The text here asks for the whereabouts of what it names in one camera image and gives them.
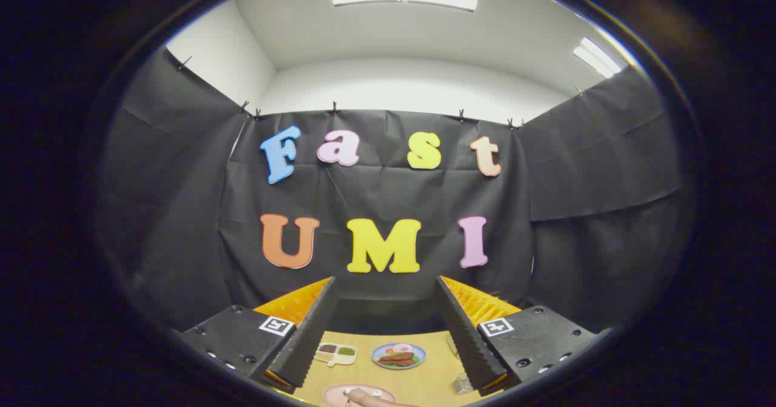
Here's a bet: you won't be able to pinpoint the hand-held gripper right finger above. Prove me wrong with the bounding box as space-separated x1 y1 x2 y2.
434 275 601 397

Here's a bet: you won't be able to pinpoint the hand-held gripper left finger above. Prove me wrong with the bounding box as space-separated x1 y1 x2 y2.
179 277 340 395

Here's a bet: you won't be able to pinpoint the white divided snack tray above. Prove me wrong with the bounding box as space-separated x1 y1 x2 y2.
313 342 358 367

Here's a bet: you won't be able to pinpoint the pink plate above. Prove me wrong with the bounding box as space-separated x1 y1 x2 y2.
322 384 398 407

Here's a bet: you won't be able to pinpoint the blue plate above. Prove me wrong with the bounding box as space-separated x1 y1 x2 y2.
371 342 427 370

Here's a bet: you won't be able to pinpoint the row of cloth clips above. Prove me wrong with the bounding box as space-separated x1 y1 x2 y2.
176 55 586 132

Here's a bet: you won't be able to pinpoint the small ceiling light panel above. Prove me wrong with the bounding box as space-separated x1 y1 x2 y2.
572 37 623 79

